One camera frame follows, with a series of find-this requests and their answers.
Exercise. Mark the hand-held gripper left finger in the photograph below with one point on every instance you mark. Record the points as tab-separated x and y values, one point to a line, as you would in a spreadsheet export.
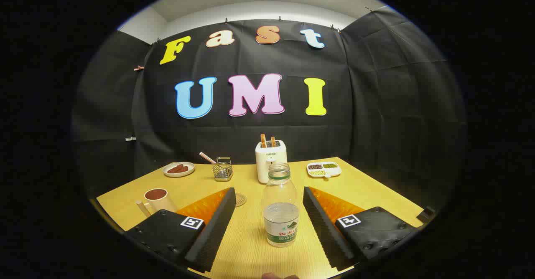
211	229

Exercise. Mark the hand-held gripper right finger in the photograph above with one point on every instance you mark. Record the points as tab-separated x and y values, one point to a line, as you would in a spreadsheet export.
328	229

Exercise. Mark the round wooden coaster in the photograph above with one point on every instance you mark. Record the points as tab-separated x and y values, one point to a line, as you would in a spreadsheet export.
241	200

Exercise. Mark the clear plastic juice bottle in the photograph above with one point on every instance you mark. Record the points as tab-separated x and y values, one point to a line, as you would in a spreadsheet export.
280	212

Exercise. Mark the wooden table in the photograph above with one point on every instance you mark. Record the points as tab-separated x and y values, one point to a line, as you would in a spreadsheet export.
250	245

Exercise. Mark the white divided dish of beans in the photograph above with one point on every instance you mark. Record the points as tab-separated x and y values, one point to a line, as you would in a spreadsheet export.
324	169

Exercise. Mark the striped straw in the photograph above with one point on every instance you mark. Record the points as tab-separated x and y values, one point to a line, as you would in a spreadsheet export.
207	158

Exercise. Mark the white oval plate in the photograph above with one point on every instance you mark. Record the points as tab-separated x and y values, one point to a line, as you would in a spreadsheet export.
167	172

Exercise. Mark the white toaster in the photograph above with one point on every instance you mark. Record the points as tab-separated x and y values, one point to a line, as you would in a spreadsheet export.
267	162

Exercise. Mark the small black box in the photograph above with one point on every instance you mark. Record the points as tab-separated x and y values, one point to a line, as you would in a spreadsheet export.
426	214

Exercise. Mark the black backdrop cloth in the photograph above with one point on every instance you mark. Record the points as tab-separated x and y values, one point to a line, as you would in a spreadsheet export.
368	103

